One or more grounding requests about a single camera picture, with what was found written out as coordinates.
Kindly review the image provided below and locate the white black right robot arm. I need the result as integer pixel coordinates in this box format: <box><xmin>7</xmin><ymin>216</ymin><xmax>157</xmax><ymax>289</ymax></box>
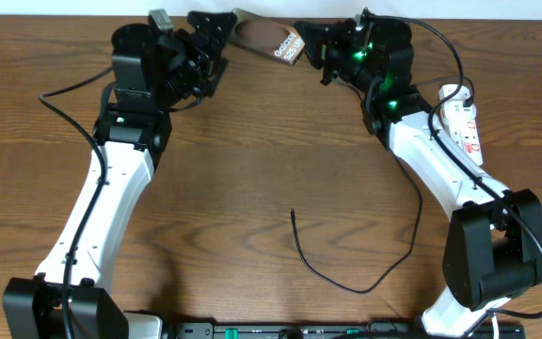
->
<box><xmin>295</xmin><ymin>12</ymin><xmax>542</xmax><ymax>338</ymax></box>

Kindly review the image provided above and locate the black USB charging cable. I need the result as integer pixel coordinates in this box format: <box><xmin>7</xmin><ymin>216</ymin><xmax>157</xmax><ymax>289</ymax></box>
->
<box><xmin>290</xmin><ymin>74</ymin><xmax>476</xmax><ymax>295</ymax></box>

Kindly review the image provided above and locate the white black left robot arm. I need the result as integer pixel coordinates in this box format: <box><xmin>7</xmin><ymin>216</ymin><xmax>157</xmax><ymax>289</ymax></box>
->
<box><xmin>2</xmin><ymin>9</ymin><xmax>237</xmax><ymax>338</ymax></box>

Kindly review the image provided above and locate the white power strip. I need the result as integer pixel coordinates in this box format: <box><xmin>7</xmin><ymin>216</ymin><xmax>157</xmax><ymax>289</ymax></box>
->
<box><xmin>440</xmin><ymin>102</ymin><xmax>483</xmax><ymax>166</ymax></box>

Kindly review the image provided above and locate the white USB charger adapter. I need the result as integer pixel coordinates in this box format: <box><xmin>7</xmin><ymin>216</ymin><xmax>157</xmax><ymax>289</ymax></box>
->
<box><xmin>438</xmin><ymin>84</ymin><xmax>477</xmax><ymax>125</ymax></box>

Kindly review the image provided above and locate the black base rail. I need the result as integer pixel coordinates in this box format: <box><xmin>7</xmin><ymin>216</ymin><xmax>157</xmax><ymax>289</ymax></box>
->
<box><xmin>174</xmin><ymin>320</ymin><xmax>525</xmax><ymax>339</ymax></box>

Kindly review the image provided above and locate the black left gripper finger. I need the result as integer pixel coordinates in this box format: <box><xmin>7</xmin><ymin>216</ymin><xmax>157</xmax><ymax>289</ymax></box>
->
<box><xmin>199</xmin><ymin>57</ymin><xmax>229</xmax><ymax>99</ymax></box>
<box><xmin>187</xmin><ymin>11</ymin><xmax>237</xmax><ymax>47</ymax></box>

